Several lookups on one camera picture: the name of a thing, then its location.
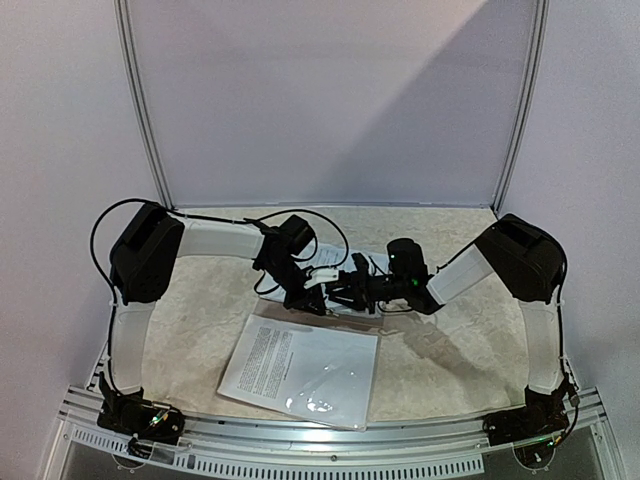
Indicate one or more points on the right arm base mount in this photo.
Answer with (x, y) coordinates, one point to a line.
(541, 416)

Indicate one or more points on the right aluminium frame post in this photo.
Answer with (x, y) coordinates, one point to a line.
(525, 99)

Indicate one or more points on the brown plastic folder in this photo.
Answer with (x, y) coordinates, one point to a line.
(303, 322)

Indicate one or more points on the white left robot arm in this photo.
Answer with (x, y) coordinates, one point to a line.
(142, 262)

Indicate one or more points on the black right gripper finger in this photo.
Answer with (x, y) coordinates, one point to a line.
(342, 286)
(353, 301)

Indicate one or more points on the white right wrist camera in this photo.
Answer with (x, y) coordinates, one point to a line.
(361, 264)

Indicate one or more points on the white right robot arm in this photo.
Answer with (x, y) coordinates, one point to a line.
(528, 261)

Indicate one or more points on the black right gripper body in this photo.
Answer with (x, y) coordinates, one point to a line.
(362, 282)

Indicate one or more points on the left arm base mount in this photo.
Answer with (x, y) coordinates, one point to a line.
(145, 422)

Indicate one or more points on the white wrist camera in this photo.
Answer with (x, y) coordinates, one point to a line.
(321, 276)
(361, 264)

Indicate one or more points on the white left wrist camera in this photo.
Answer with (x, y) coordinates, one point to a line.
(321, 276)

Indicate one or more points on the left aluminium frame post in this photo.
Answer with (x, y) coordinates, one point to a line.
(140, 105)

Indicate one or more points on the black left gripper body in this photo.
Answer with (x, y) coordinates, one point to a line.
(291, 301)

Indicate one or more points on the aluminium frame post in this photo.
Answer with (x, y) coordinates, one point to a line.
(525, 99)
(140, 105)

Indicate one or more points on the white paper stack remainder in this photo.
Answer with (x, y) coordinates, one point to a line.
(328, 254)

